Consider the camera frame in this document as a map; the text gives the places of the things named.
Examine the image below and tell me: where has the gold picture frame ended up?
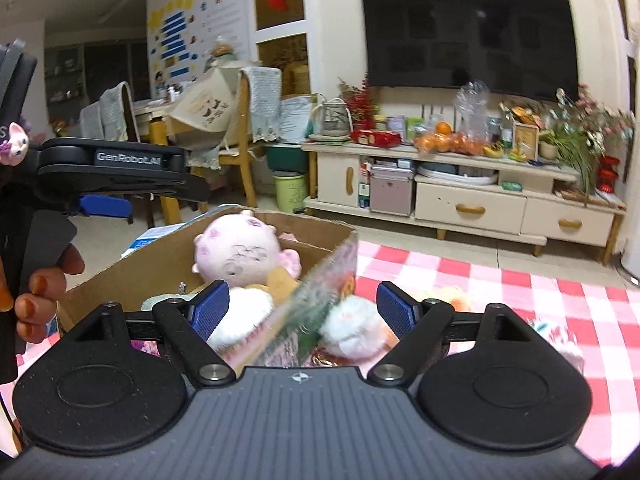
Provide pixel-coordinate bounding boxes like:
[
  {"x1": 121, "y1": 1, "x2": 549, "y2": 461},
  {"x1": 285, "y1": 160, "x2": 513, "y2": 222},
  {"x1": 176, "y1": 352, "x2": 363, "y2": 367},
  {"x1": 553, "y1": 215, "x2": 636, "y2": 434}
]
[{"x1": 511, "y1": 121, "x2": 540, "y2": 162}]

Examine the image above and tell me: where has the light green trash can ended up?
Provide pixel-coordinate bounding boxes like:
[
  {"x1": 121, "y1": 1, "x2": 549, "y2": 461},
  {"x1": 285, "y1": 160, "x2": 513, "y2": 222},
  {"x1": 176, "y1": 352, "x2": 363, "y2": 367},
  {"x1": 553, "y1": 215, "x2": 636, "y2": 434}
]
[{"x1": 272, "y1": 170, "x2": 308, "y2": 213}]

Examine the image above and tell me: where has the white lace chair cover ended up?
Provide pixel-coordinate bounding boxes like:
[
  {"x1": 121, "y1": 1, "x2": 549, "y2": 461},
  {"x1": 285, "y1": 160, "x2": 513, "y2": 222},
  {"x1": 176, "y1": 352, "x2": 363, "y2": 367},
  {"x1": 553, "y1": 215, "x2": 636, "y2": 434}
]
[{"x1": 240, "y1": 66, "x2": 283, "y2": 143}]

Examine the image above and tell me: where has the white fluffy plush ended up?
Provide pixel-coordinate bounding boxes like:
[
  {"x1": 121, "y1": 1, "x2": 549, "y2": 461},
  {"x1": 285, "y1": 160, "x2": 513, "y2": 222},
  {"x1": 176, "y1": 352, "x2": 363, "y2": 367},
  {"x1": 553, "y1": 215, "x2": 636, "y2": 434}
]
[
  {"x1": 205, "y1": 287, "x2": 275, "y2": 353},
  {"x1": 317, "y1": 295, "x2": 401, "y2": 361}
]

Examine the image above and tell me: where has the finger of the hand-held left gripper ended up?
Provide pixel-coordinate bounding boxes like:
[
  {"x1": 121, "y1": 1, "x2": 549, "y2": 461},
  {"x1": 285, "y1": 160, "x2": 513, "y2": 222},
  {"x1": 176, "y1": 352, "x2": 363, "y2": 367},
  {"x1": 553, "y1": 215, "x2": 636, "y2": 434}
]
[
  {"x1": 40, "y1": 169, "x2": 212, "y2": 212},
  {"x1": 79, "y1": 195, "x2": 135, "y2": 225}
]

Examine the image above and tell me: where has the person's left hand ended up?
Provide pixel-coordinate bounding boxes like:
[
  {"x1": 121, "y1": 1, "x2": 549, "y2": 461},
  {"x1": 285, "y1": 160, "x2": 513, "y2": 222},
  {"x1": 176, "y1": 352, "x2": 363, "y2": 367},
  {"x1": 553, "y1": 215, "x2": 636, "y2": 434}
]
[{"x1": 15, "y1": 244, "x2": 86, "y2": 344}]

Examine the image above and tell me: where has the white pink patterned cloth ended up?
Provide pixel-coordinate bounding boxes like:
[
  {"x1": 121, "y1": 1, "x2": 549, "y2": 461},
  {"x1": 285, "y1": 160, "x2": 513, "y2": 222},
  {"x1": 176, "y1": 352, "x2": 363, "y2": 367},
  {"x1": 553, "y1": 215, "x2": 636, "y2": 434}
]
[{"x1": 527, "y1": 317, "x2": 586, "y2": 373}]

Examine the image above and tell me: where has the red berry plant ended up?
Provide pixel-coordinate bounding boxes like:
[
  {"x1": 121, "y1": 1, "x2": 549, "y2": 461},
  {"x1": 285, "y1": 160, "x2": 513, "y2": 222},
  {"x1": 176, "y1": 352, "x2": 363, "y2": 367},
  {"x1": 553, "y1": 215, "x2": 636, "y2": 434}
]
[{"x1": 339, "y1": 75, "x2": 378, "y2": 131}]

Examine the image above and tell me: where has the wooden chair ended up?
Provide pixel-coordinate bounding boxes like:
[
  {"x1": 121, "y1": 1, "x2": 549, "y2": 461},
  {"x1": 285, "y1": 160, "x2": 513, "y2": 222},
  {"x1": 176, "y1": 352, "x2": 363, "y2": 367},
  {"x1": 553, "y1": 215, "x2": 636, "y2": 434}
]
[{"x1": 217, "y1": 72, "x2": 266, "y2": 211}]

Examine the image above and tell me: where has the cream television cabinet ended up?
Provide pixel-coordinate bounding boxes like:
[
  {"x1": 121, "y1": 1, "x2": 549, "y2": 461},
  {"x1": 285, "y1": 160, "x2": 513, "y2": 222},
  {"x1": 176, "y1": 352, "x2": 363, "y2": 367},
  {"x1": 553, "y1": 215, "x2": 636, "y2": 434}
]
[{"x1": 301, "y1": 137, "x2": 628, "y2": 267}]

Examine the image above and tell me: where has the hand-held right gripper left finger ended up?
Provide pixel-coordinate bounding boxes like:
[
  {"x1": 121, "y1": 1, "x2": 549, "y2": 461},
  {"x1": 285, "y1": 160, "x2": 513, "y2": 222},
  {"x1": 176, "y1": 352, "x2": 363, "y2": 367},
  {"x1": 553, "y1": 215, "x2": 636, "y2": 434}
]
[{"x1": 70, "y1": 280, "x2": 237, "y2": 387}]

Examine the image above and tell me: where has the blue white plastic package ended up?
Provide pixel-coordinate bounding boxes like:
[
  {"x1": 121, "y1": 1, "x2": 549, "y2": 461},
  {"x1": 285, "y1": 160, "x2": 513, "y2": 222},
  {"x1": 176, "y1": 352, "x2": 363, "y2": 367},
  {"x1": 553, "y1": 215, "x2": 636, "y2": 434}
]
[{"x1": 122, "y1": 225, "x2": 186, "y2": 261}]

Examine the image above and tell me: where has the black television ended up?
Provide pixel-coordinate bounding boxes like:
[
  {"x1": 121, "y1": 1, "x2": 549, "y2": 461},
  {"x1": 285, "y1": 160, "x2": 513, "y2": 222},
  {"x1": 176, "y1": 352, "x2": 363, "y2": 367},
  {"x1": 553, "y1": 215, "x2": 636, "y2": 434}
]
[{"x1": 360, "y1": 0, "x2": 581, "y2": 102}]

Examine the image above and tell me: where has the pink checkered tablecloth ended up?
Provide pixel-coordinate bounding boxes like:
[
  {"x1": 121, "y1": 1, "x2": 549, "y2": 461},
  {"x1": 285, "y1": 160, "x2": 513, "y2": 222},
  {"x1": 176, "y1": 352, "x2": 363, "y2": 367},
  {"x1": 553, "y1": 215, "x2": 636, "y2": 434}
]
[{"x1": 15, "y1": 240, "x2": 640, "y2": 466}]

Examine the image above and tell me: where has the flat red box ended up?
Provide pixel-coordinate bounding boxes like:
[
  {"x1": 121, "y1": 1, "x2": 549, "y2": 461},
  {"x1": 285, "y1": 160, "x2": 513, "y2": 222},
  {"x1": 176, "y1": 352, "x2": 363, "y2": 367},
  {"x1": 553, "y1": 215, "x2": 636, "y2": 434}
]
[{"x1": 350, "y1": 129, "x2": 403, "y2": 148}]

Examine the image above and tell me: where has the pink plush toy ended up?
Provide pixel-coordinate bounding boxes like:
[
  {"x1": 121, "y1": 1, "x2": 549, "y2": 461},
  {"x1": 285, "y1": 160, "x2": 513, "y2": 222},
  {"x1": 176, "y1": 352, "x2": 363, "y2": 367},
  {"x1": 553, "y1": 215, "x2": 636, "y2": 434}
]
[{"x1": 192, "y1": 210, "x2": 303, "y2": 311}]

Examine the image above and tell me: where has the artificial flower bouquet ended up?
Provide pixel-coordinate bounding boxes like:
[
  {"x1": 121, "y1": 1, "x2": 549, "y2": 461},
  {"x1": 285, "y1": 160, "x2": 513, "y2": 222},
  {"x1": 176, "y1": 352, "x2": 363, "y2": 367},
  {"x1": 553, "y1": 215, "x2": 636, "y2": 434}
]
[{"x1": 542, "y1": 85, "x2": 636, "y2": 201}]

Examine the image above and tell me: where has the pink storage box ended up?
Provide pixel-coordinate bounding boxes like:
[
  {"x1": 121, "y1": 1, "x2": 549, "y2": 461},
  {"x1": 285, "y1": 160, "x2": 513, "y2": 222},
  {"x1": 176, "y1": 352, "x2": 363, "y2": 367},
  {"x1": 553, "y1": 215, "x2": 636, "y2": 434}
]
[{"x1": 369, "y1": 165, "x2": 416, "y2": 217}]

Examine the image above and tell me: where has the pile of oranges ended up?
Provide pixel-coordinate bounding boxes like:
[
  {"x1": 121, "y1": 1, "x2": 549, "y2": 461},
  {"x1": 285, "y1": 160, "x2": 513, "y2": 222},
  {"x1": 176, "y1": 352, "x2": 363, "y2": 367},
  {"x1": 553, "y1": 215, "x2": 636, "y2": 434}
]
[{"x1": 414, "y1": 121, "x2": 488, "y2": 157}]

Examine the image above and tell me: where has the chair with grey cover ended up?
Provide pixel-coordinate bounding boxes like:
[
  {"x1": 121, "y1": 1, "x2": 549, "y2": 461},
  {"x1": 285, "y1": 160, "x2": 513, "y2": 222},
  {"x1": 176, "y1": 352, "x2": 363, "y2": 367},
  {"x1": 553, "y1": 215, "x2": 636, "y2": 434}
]
[{"x1": 80, "y1": 80, "x2": 136, "y2": 146}]

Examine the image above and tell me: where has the orange knit hat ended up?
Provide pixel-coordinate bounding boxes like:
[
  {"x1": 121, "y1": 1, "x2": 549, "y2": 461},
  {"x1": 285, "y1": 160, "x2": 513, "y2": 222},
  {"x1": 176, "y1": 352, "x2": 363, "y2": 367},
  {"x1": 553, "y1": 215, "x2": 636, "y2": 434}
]
[{"x1": 415, "y1": 285, "x2": 473, "y2": 313}]

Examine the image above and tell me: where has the dining table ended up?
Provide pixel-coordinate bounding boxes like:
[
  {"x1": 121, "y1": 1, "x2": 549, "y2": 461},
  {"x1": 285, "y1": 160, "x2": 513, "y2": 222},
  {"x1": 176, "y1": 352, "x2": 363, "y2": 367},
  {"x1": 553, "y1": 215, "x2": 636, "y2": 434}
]
[{"x1": 131, "y1": 97, "x2": 201, "y2": 226}]

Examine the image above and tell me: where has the dark green bin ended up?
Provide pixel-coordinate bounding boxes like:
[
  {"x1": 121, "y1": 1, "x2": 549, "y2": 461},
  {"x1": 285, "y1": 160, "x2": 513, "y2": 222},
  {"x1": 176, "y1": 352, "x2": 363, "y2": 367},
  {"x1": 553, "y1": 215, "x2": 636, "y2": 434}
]
[{"x1": 265, "y1": 142, "x2": 308, "y2": 173}]

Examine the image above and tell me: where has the teal grey knit hat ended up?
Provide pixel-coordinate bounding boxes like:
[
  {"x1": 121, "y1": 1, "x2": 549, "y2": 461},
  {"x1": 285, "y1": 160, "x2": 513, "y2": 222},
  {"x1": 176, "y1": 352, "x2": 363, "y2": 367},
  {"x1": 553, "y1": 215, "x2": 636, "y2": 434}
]
[{"x1": 141, "y1": 290, "x2": 201, "y2": 312}]

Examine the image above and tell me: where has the clear plastic bag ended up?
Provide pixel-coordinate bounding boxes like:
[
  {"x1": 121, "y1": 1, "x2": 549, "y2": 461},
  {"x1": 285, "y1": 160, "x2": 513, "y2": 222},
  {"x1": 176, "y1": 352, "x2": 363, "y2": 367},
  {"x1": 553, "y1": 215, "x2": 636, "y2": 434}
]
[{"x1": 454, "y1": 80, "x2": 493, "y2": 136}]

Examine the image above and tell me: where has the wall poster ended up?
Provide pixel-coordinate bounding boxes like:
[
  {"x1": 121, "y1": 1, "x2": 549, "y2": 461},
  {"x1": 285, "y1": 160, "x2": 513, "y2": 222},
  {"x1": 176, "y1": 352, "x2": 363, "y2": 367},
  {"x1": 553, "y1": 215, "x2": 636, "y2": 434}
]
[{"x1": 146, "y1": 0, "x2": 251, "y2": 91}]

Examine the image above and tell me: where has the pink cat charm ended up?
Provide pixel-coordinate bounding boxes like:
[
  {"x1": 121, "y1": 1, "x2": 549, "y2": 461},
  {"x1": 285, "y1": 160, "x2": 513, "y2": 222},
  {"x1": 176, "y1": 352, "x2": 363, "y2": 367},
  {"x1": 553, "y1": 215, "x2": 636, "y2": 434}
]
[{"x1": 0, "y1": 122, "x2": 31, "y2": 166}]

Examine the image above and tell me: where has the dark display cabinet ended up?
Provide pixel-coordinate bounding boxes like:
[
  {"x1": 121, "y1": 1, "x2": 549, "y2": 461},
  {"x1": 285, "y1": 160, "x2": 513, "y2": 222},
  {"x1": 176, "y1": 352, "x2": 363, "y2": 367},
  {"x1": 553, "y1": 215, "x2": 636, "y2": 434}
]
[{"x1": 44, "y1": 42, "x2": 151, "y2": 111}]

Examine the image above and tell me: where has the beige tote bag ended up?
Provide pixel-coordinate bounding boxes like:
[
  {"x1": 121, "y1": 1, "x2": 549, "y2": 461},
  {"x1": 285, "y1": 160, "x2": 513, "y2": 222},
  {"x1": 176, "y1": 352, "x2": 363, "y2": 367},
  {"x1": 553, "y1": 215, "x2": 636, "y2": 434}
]
[{"x1": 167, "y1": 67, "x2": 241, "y2": 153}]

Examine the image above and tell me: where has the printed cardboard box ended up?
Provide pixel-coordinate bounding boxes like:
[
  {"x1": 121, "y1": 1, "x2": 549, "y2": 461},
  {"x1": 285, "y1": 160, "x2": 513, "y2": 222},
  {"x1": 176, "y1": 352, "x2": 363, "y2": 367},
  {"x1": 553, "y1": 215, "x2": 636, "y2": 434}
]
[{"x1": 56, "y1": 205, "x2": 360, "y2": 376}]

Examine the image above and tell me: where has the glass teapot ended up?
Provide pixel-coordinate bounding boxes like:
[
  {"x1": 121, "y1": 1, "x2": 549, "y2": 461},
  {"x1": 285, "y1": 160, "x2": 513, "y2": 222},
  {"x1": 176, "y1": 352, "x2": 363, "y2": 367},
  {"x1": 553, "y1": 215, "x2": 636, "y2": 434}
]
[{"x1": 309, "y1": 94, "x2": 353, "y2": 142}]

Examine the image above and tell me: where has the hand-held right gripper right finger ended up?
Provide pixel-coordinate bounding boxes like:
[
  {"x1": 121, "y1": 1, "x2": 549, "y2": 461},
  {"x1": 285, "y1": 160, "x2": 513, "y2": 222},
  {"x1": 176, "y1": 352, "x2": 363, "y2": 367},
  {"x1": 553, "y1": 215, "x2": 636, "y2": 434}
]
[{"x1": 367, "y1": 281, "x2": 538, "y2": 387}]

